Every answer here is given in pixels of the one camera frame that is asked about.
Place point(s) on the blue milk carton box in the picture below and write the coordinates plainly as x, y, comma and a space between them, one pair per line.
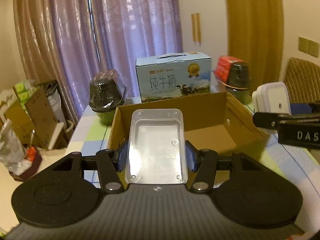
173, 75

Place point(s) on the quilted brown chair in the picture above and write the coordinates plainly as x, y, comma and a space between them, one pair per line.
302, 80

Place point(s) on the purple curtain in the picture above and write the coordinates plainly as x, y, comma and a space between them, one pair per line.
72, 40

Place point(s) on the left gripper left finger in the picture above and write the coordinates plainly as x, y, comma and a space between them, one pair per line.
109, 164

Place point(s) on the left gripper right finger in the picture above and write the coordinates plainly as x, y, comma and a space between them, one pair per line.
203, 163

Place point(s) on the dark wrapped plant pot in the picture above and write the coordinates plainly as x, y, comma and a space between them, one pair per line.
106, 93

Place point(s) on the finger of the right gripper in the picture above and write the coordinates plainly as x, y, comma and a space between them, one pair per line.
273, 120
305, 108

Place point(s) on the white lidded container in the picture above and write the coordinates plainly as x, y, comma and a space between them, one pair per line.
271, 98

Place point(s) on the red packaged box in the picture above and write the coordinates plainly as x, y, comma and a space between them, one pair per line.
224, 66

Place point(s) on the dark red tray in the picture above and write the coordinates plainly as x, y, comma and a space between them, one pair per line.
29, 165

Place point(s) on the brown cardboard box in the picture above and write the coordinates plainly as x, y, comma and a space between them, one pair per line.
157, 134

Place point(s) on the clear plastic bag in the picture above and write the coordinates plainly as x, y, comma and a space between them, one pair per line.
12, 151

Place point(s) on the green tissue packs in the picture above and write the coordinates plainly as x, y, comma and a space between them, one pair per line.
24, 91

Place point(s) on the side cardboard box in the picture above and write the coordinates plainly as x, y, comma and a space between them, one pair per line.
37, 116

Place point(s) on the clear plastic container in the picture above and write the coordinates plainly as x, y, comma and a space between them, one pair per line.
156, 149

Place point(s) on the wooden wall hanger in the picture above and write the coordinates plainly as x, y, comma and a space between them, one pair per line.
196, 28

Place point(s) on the wooden door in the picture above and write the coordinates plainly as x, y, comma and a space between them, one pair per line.
256, 35

